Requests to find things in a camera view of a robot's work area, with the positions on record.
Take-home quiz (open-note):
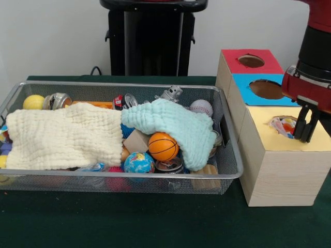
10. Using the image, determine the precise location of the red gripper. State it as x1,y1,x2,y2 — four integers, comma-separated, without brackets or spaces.
281,66,331,143

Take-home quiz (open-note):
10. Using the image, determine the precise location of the multicoloured patterned cloth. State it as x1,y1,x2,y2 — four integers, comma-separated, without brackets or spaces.
269,116,298,139

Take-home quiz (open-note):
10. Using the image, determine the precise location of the wooden box with three holes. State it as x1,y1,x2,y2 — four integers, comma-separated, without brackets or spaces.
216,49,331,207

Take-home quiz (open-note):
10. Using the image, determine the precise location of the shallow clear mesh bin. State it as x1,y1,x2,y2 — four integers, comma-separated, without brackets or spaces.
0,80,244,195

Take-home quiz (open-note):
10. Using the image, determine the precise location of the white baseball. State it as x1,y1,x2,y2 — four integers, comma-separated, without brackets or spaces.
189,99,214,118

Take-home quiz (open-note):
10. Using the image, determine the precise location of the mint waffle cloth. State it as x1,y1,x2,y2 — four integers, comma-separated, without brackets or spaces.
121,98,217,170

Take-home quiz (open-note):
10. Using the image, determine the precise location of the grey toy robot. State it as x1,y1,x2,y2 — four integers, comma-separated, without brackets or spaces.
155,85,183,104

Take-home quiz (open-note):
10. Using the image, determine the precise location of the flattened silver can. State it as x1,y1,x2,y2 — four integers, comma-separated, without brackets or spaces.
155,157,184,174

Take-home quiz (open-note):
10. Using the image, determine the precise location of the orange toy basketball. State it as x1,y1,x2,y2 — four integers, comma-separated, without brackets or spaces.
148,132,180,162

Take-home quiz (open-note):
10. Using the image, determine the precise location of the plain wooden block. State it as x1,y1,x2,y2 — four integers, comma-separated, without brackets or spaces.
123,129,151,154

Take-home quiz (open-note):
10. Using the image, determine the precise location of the blue globe ball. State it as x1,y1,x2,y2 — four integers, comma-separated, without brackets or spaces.
124,151,155,174

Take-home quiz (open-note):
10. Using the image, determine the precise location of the crushed silver drink can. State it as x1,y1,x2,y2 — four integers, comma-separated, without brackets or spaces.
43,92,73,111

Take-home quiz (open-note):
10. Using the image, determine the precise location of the cream waffle cloth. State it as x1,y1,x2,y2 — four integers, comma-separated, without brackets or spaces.
5,102,125,171

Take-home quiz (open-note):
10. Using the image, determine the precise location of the yellow ball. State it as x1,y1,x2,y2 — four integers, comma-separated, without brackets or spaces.
23,95,46,110

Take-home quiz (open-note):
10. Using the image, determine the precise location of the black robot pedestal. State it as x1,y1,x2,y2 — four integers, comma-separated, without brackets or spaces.
100,0,207,77

